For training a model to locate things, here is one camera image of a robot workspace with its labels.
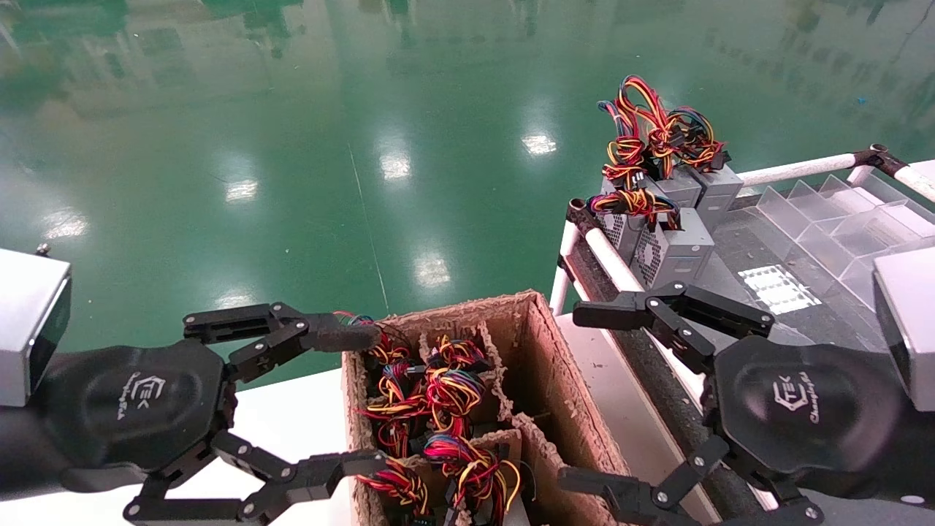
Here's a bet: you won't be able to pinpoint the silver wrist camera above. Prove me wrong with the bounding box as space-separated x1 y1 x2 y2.
873 247 935 413
0 245 72 408

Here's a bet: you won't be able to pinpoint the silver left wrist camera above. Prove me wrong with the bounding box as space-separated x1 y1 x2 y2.
0 245 72 408

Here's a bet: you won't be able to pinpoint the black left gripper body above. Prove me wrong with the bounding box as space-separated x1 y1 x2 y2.
40 340 238 492

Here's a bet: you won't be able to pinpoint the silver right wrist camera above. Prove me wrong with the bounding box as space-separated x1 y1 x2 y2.
873 247 935 413

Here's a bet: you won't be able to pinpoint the grey power supply colourful wires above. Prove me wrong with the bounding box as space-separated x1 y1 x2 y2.
598 99 651 265
424 365 489 439
356 457 432 521
668 106 744 235
332 310 411 366
588 188 715 294
424 433 524 526
358 362 432 457
621 75 703 214
427 332 492 373

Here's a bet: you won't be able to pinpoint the black pipe connector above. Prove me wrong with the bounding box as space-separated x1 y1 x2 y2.
568 197 601 238
851 144 910 180

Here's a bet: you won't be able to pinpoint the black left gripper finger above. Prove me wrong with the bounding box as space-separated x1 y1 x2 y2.
183 302 382 384
123 430 389 524

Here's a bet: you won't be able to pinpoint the brown cardboard box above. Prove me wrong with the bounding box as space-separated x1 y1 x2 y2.
342 290 636 526

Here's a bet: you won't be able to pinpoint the white pipe leg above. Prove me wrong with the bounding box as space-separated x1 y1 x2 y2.
549 219 581 316

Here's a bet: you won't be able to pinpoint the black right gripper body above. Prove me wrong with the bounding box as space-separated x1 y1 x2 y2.
711 336 915 484

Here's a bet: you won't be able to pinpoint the clear acrylic divider tray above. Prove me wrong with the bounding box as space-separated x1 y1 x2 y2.
756 174 935 311

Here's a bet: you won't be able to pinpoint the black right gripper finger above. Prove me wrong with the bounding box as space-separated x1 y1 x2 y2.
573 281 775 375
557 435 826 526

